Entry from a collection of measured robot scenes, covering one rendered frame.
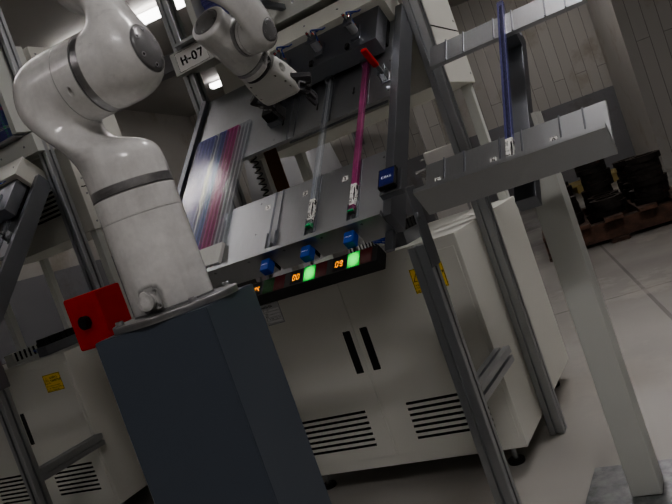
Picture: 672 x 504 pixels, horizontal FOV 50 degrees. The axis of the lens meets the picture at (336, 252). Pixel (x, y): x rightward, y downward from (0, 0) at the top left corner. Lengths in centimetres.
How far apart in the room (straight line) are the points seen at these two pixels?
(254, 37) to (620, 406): 104
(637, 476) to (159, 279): 105
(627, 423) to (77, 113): 117
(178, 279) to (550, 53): 920
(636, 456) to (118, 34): 124
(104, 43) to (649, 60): 778
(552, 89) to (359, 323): 828
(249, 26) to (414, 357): 92
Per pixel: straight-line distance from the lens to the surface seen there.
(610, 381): 155
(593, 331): 152
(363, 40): 185
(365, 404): 198
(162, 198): 104
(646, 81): 852
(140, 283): 104
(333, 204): 158
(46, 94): 110
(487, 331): 179
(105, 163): 104
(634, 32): 856
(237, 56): 154
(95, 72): 105
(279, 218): 167
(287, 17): 209
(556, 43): 1006
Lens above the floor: 76
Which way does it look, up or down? 3 degrees down
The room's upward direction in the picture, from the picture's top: 19 degrees counter-clockwise
